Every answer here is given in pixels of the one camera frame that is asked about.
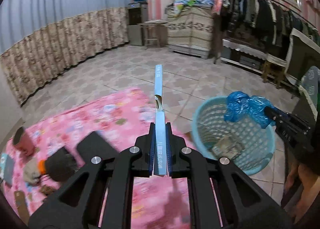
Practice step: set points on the light blue carton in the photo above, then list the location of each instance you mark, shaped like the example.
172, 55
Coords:
160, 164

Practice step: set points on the clothes rack with dark clothes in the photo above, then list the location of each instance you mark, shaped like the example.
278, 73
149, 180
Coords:
269, 31

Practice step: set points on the light blue tissue box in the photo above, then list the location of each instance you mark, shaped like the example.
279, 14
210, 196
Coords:
7, 168

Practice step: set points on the blue plastic bag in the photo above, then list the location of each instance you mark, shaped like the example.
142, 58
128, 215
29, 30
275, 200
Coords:
241, 105

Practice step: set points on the beige folded cloth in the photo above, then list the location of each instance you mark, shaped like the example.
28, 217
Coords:
31, 173

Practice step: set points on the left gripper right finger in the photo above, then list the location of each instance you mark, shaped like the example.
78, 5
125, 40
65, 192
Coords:
221, 195

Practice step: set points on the light blue plastic basket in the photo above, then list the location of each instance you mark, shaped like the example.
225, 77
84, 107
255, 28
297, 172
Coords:
244, 142

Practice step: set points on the brown crumpled wrapper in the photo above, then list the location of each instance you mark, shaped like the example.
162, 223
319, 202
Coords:
47, 190

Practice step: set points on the paper trash in basket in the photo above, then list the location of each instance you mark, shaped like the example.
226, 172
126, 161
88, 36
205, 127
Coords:
228, 146

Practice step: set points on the floral beige curtain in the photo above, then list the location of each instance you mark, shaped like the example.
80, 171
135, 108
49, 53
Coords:
42, 56

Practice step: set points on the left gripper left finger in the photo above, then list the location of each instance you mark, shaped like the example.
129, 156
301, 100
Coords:
99, 195

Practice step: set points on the grey water dispenser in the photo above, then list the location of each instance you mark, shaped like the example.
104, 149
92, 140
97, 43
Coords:
138, 14

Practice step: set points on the black rectangular case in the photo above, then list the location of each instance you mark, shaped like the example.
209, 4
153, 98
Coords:
93, 145

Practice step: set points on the brown cartoon notebook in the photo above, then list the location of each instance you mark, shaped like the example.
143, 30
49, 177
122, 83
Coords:
21, 206

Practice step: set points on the patterned cloth covered cabinet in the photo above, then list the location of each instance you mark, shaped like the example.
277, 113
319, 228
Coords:
190, 32

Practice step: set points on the pink metal mug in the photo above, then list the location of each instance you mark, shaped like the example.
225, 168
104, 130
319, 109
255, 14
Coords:
22, 142

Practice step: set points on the pink floral table cloth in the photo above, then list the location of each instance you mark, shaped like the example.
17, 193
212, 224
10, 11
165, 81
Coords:
158, 202

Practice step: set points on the small wooden stool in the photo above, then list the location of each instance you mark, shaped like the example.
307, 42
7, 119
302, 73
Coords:
152, 32

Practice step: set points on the orange peel piece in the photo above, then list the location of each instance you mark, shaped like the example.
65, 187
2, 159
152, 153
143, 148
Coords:
41, 167

